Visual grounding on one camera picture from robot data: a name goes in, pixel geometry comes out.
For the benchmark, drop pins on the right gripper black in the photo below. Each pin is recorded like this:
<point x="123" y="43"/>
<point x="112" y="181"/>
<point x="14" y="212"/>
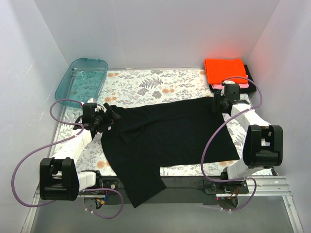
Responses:
<point x="217" y="103"/>

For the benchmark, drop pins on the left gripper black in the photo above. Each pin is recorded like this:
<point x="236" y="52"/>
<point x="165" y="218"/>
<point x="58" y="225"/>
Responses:
<point x="106" y="116"/>

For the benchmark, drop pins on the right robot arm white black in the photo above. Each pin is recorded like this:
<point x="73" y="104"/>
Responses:
<point x="263" y="145"/>

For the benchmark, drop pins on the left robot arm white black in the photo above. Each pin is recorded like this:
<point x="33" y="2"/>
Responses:
<point x="59" y="178"/>

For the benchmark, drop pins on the floral patterned table mat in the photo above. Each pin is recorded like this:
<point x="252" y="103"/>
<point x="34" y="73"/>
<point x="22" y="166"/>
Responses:
<point x="134" y="88"/>

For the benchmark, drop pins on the pink folded t-shirt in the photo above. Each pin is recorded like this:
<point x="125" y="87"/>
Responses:
<point x="243" y="85"/>

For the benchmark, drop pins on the orange folded t-shirt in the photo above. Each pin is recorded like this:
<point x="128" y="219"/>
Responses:
<point x="217" y="70"/>

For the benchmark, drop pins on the teal transparent plastic bin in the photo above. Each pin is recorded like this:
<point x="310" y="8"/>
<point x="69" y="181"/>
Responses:
<point x="82" y="81"/>

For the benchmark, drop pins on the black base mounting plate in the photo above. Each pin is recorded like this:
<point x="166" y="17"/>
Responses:
<point x="179" y="189"/>

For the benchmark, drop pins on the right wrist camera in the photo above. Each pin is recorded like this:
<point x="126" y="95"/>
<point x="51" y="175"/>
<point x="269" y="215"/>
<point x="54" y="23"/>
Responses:
<point x="227" y="82"/>

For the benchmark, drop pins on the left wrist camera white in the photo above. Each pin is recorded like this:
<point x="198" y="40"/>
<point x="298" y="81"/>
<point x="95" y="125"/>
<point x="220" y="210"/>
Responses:
<point x="91" y="100"/>

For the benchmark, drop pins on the aluminium frame rail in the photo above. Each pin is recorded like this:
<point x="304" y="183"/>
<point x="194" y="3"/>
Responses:
<point x="261" y="186"/>

